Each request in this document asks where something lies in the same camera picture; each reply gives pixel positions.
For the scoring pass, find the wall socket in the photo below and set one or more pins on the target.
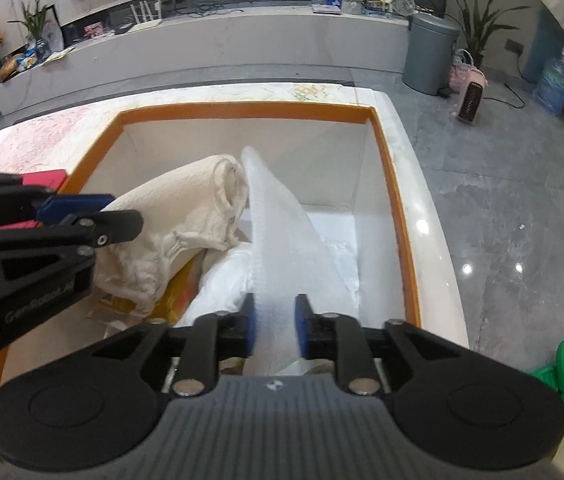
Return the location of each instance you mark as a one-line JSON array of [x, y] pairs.
[[514, 46]]

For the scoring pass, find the orange cardboard box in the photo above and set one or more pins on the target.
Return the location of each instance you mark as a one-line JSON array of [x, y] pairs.
[[312, 160]]

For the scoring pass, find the pink space heater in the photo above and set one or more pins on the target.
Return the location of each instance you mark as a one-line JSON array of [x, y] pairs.
[[472, 97]]

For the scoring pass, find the grey trash can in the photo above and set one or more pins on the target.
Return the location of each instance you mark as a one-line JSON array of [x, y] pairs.
[[429, 55]]

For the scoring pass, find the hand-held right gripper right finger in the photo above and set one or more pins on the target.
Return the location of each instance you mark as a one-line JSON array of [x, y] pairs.
[[303, 327]]

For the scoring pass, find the pink woven basket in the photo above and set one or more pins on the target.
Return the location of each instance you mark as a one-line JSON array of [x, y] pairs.
[[462, 70]]

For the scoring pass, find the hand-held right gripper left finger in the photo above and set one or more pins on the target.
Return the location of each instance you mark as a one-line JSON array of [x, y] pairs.
[[249, 327]]

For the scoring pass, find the golden gourd ornament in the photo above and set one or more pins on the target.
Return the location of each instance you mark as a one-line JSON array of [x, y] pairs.
[[9, 71]]

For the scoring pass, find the cream towel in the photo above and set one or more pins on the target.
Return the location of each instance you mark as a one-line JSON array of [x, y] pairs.
[[177, 210]]

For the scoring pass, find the tall potted floor plant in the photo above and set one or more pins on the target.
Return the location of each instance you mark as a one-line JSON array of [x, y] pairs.
[[477, 25]]

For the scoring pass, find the white router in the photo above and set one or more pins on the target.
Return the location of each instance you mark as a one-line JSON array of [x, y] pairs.
[[146, 20]]

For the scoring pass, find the marble television cabinet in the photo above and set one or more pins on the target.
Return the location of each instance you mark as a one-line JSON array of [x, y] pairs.
[[212, 55]]

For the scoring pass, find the snack bag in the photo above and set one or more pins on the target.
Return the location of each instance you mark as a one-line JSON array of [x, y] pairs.
[[26, 61]]

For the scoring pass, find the blue water bottle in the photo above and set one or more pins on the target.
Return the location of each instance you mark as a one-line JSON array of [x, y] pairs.
[[554, 87]]

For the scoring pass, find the clear crinkled plastic bag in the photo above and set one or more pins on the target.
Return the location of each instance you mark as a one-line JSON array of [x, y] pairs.
[[222, 280]]

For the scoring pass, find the green plant in vase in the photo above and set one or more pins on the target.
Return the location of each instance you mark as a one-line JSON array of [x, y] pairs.
[[37, 20]]

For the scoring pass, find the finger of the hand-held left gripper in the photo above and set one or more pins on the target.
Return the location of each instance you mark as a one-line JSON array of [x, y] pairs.
[[77, 205], [112, 225]]

